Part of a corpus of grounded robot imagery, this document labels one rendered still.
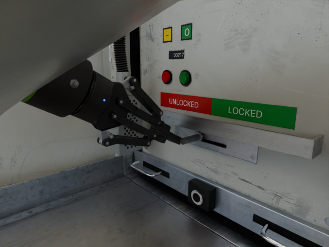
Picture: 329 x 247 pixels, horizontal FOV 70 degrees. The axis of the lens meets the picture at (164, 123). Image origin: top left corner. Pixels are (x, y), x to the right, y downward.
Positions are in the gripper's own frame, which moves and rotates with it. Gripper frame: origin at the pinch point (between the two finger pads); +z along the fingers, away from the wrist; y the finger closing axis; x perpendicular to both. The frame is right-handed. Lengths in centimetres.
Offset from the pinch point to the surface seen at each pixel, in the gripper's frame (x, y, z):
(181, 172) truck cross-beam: -1.6, 6.1, 10.8
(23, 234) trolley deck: -13.3, 28.3, -12.9
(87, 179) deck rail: -21.9, 17.3, 0.3
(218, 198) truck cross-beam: 9.1, 8.0, 11.9
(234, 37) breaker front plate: 9.9, -19.9, -2.9
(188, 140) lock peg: 3.3, -0.7, 3.4
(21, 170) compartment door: -38.0, 22.9, -10.4
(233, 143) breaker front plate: 11.3, -3.1, 6.6
